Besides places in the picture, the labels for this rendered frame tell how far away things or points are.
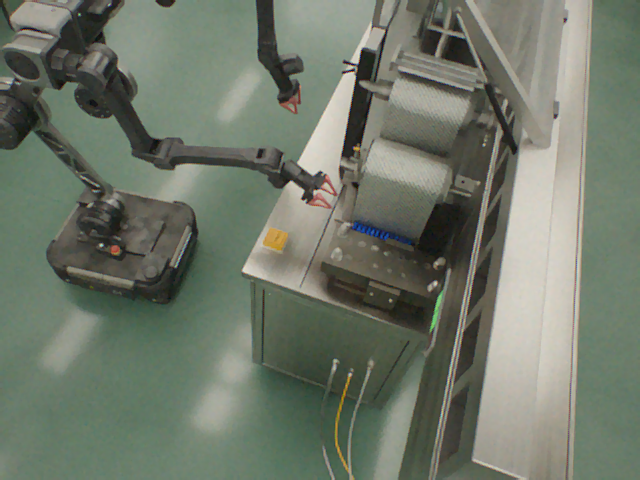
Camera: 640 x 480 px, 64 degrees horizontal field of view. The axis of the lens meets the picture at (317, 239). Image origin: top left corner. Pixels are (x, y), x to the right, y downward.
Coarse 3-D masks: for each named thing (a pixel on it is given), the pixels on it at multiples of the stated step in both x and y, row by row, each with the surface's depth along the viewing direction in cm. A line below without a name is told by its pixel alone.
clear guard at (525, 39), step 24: (480, 0) 100; (504, 0) 110; (528, 0) 123; (552, 0) 139; (504, 24) 107; (528, 24) 119; (552, 24) 134; (504, 48) 104; (528, 48) 115; (528, 72) 112; (528, 96) 109
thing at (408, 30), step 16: (384, 0) 229; (400, 0) 215; (416, 0) 213; (432, 0) 211; (384, 16) 223; (400, 16) 221; (416, 16) 218; (400, 32) 226; (416, 32) 224; (432, 32) 221; (384, 48) 235; (416, 48) 230; (432, 48) 227; (464, 48) 222; (384, 64) 241; (464, 64) 228
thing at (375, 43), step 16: (384, 32) 166; (368, 48) 160; (368, 64) 162; (368, 80) 167; (352, 96) 174; (368, 96) 183; (352, 112) 179; (368, 112) 195; (352, 128) 185; (352, 144) 191
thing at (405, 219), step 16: (368, 192) 159; (368, 208) 165; (384, 208) 162; (400, 208) 160; (416, 208) 157; (368, 224) 171; (384, 224) 168; (400, 224) 166; (416, 224) 163; (416, 240) 169
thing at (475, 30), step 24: (456, 0) 92; (480, 24) 94; (480, 48) 97; (552, 48) 127; (480, 72) 99; (504, 72) 99; (552, 72) 121; (504, 96) 103; (552, 96) 116; (504, 120) 106; (528, 120) 105; (552, 120) 113
